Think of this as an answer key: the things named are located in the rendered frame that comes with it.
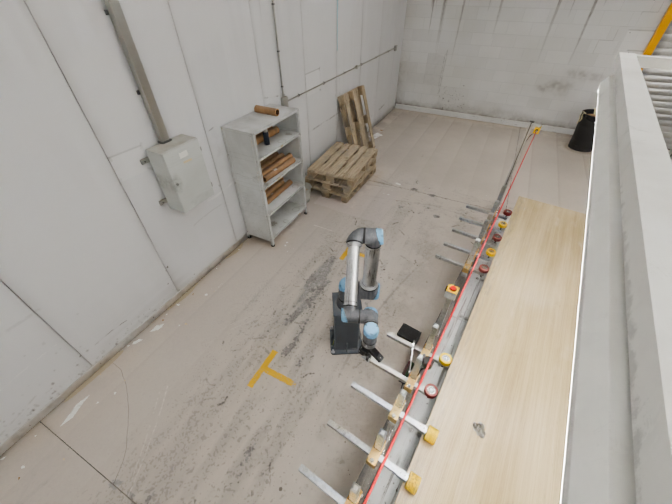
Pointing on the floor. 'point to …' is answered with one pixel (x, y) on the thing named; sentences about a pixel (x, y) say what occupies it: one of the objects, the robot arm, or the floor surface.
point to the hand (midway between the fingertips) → (369, 360)
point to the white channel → (646, 273)
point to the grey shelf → (242, 129)
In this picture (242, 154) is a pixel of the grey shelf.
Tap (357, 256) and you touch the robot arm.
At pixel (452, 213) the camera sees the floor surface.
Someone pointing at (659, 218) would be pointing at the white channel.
